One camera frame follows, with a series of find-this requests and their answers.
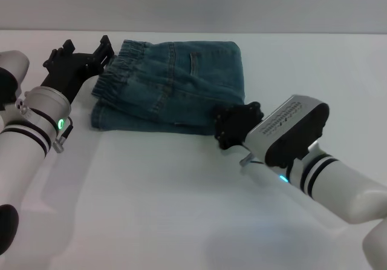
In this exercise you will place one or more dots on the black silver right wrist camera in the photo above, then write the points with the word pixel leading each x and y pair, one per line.
pixel 290 127

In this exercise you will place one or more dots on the blue denim shorts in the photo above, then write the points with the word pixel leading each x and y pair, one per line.
pixel 181 79

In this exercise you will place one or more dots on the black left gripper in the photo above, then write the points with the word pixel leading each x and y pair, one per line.
pixel 68 73

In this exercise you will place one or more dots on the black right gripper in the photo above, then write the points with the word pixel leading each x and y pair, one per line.
pixel 236 124

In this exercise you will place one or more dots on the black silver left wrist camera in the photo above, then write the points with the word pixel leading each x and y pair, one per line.
pixel 7 88

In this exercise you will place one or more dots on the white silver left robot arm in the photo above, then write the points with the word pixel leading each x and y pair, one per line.
pixel 24 149

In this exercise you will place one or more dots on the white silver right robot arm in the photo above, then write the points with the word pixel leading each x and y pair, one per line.
pixel 338 191

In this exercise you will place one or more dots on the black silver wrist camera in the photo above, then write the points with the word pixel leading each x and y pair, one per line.
pixel 7 88
pixel 290 127

